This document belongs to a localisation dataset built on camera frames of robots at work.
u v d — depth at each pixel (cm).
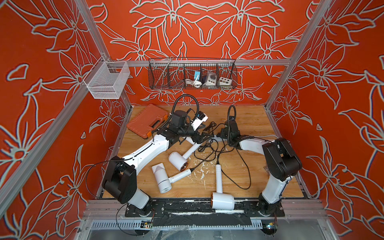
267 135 101
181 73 101
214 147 95
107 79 95
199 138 69
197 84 86
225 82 93
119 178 43
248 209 72
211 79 91
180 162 83
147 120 105
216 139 96
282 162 49
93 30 78
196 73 84
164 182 76
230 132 76
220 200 70
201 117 66
